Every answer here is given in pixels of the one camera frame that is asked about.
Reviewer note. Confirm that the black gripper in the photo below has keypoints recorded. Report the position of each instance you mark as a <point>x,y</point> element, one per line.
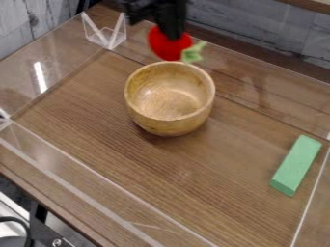
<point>169,13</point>

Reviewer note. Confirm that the red plush fruit green leaf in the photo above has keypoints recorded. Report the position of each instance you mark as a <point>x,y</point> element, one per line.
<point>175,50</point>

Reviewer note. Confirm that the wooden bowl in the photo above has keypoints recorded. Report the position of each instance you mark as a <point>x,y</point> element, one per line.
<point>170,97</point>

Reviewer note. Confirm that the green rectangular block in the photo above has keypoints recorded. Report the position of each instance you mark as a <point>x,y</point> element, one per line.
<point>296,165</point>

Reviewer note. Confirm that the clear acrylic corner bracket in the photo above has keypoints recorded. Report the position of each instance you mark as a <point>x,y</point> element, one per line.
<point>106,37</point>

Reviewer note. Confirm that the black table leg bracket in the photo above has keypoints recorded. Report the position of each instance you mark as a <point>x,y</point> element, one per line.
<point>43,235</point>

